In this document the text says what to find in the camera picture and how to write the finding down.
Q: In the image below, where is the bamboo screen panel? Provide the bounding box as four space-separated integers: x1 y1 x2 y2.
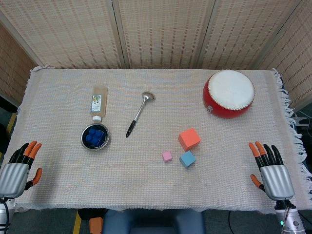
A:
109 0 217 70
202 0 312 71
255 0 312 110
0 21 37 98
0 0 127 70

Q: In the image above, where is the blue foam cube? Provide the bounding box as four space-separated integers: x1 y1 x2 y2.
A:
179 150 196 169

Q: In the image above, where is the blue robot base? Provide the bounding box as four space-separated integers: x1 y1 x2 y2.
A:
101 209 206 234

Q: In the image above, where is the red drum white skin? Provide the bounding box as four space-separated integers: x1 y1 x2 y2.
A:
202 70 256 119

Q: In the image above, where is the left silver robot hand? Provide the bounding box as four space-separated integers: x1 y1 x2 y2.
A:
0 140 43 198

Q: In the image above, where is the large orange foam cube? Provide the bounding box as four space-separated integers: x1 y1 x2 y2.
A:
177 128 202 152

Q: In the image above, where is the black cable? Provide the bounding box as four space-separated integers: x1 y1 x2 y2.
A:
228 211 235 234

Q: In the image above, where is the orange box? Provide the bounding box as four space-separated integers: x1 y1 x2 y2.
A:
89 216 103 234

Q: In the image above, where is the woven beige tablecloth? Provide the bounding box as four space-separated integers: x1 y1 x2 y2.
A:
0 65 312 215

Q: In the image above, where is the blue toy brick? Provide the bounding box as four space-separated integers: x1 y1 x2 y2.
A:
85 128 105 147

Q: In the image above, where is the brown pouch white cap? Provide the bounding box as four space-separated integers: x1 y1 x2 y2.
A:
90 85 108 122

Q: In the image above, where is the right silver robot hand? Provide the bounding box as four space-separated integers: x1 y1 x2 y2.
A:
248 141 295 201

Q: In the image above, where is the steel bowl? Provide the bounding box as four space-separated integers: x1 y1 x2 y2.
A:
80 123 110 150

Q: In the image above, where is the steel ladle black handle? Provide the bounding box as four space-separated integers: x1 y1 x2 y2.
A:
125 91 156 138

